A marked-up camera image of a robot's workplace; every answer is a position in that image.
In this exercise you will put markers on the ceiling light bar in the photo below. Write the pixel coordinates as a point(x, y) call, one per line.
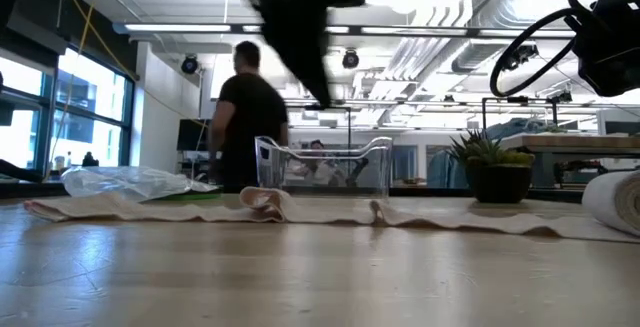
point(175, 27)

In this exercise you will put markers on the clear plastic bag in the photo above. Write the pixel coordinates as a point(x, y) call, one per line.
point(125, 182)

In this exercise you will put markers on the clear plastic container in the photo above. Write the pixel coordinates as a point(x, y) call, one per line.
point(270, 167)

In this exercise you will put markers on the blue-framed window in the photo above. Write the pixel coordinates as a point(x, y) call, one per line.
point(90, 87)

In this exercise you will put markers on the grey metal-frame table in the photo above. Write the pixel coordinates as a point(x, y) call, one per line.
point(575, 143)

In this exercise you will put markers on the black monitor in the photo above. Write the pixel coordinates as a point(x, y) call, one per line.
point(192, 134)

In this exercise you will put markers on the succulent in black pot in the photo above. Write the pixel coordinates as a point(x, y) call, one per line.
point(500, 182)

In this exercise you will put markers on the round black ceiling device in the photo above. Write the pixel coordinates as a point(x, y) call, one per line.
point(189, 65)
point(350, 59)

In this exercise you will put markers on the white elastic bandage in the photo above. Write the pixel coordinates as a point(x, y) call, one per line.
point(200, 213)

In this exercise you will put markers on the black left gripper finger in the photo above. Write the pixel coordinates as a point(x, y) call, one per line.
point(320, 42)
point(290, 32)

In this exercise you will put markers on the person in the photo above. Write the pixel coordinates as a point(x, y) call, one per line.
point(316, 167)
point(250, 107)

